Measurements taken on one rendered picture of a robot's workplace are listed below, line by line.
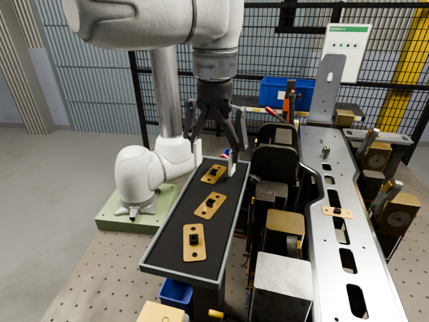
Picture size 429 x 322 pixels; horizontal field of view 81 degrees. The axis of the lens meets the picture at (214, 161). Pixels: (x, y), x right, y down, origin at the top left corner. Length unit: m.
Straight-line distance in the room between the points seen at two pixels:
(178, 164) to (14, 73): 3.24
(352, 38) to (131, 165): 1.33
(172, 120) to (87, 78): 2.71
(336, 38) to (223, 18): 1.24
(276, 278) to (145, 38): 0.45
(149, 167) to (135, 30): 0.73
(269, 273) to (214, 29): 0.44
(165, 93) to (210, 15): 0.63
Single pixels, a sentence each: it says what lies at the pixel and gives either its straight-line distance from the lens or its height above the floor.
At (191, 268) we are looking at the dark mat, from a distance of 0.45.
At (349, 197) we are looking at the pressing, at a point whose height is 1.00.
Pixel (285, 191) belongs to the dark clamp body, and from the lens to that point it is 0.75.
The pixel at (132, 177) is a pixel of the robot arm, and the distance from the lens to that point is 1.05.
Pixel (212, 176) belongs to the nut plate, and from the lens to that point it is 0.63.
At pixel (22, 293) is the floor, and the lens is 2.14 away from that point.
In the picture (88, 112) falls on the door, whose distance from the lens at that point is 3.90.
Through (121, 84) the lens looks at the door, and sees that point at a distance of 3.52.
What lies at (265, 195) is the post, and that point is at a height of 1.10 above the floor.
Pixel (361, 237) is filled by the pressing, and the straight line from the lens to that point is 0.81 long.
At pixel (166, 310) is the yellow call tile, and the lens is 0.42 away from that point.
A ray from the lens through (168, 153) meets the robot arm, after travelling 1.10.
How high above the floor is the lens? 1.53
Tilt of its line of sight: 31 degrees down
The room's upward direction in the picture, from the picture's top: straight up
